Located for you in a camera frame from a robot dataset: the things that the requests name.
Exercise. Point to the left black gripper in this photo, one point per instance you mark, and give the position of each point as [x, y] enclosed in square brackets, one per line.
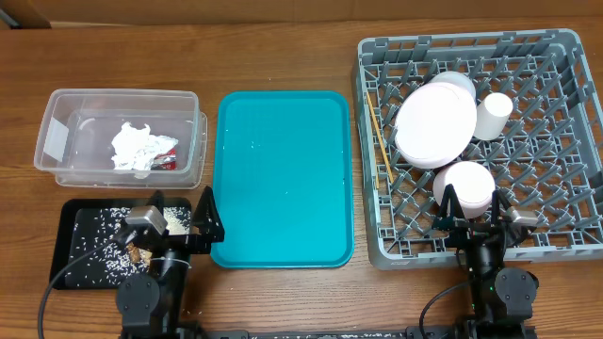
[211, 229]

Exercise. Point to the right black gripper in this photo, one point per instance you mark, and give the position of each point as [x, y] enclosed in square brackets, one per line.
[466, 229]

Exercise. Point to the small white dish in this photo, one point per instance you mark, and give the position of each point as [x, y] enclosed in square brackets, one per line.
[473, 183]

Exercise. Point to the red snack wrapper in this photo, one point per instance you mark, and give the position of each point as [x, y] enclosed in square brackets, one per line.
[165, 161]

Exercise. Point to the brown food scrap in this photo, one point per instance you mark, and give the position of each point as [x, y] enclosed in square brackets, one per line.
[138, 256]

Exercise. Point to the white napkin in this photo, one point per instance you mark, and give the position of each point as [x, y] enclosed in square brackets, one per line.
[135, 149]

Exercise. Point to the large white plate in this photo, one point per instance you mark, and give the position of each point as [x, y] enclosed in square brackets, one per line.
[434, 125]

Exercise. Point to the white cup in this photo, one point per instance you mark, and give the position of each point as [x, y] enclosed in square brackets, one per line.
[492, 115]

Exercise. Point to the white rice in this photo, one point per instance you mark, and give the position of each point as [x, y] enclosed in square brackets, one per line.
[107, 268]

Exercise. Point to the pale green bowl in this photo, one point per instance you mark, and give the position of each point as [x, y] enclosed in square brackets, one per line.
[458, 79]

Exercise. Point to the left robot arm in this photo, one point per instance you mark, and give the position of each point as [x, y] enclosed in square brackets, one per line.
[150, 302]

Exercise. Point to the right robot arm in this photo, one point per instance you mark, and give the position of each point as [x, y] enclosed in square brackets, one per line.
[501, 296]

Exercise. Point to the grey dish rack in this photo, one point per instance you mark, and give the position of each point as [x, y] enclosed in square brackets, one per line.
[548, 157]

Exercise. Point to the black plastic tray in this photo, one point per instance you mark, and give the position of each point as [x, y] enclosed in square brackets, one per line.
[66, 223]

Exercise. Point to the teal plastic tray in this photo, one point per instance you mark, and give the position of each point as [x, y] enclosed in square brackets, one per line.
[282, 180]

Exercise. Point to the clear plastic bin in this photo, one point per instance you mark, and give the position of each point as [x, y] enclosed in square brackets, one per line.
[78, 126]

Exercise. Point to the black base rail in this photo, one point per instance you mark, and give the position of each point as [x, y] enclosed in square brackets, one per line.
[408, 333]

